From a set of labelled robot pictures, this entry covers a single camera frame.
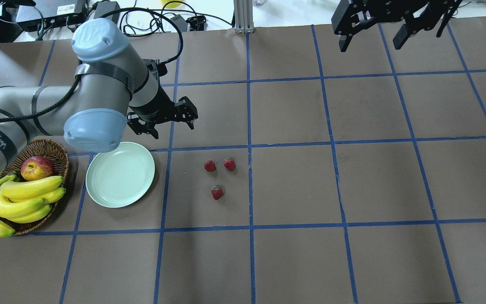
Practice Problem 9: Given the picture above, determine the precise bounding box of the red strawberry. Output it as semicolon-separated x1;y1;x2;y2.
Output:
211;185;224;200
222;157;237;172
204;160;216;172

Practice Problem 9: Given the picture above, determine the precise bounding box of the aluminium frame post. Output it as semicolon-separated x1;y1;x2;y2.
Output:
233;0;255;33

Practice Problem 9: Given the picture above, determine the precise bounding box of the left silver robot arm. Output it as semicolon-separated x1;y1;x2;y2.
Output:
0;18;198;173

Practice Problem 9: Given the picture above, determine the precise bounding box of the black power adapter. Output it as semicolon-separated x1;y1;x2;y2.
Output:
92;0;120;24

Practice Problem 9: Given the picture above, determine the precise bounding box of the light green plate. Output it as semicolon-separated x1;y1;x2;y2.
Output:
85;142;156;208

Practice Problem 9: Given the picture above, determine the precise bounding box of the red apple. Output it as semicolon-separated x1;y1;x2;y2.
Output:
20;156;56;181

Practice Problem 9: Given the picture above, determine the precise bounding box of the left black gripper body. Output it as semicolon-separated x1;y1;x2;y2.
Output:
127;87;174;125

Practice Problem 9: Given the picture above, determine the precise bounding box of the brown wicker basket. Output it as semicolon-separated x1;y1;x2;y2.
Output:
0;138;70;236

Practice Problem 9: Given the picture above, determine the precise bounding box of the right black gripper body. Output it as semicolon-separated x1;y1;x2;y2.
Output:
344;0;463;32

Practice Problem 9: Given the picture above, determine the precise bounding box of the yellow banana bunch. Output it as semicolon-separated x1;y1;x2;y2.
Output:
0;175;66;237

